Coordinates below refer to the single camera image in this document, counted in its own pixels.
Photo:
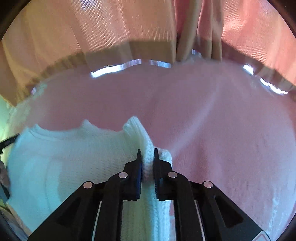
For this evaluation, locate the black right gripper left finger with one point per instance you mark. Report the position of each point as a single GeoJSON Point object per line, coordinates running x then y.
{"type": "Point", "coordinates": [94, 211]}

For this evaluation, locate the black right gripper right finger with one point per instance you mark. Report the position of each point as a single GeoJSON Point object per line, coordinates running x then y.
{"type": "Point", "coordinates": [202, 211]}

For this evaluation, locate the white red black knit sweater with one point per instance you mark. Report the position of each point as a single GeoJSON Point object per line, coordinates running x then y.
{"type": "Point", "coordinates": [46, 167]}

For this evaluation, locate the person's left hand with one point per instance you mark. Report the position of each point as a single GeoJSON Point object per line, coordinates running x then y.
{"type": "Point", "coordinates": [4, 175]}

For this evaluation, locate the pink bed sheet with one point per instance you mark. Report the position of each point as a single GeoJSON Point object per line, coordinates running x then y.
{"type": "Point", "coordinates": [211, 120]}

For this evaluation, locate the pink curtain with brown hem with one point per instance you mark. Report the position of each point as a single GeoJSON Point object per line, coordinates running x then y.
{"type": "Point", "coordinates": [42, 38]}

